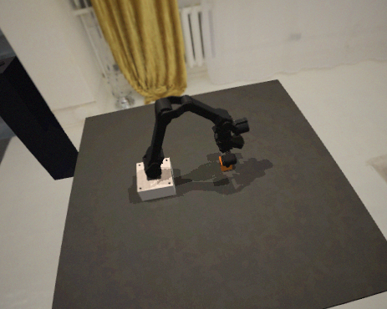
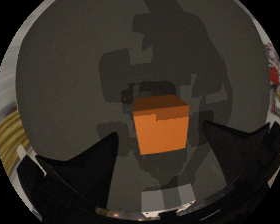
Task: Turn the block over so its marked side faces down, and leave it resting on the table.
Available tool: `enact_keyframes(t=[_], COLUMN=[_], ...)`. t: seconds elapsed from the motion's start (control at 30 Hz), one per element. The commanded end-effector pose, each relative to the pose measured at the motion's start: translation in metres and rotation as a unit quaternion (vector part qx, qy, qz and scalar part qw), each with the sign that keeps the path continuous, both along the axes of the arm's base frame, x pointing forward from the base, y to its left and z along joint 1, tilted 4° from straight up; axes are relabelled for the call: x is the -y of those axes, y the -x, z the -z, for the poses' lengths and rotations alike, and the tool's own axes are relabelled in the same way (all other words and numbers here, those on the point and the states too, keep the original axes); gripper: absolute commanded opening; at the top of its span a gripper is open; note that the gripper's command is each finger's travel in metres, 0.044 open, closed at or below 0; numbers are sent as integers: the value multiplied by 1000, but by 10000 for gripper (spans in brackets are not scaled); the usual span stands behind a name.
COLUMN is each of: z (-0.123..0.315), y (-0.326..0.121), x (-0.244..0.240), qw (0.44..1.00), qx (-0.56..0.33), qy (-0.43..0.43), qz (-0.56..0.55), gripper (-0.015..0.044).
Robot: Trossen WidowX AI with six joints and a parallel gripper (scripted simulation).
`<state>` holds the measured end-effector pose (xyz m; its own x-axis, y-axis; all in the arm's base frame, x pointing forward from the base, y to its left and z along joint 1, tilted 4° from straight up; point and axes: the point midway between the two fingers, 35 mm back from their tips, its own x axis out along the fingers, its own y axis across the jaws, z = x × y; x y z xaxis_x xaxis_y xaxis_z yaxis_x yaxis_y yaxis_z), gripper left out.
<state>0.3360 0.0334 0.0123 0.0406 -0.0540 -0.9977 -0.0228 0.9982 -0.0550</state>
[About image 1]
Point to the orange block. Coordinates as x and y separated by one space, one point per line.
224 167

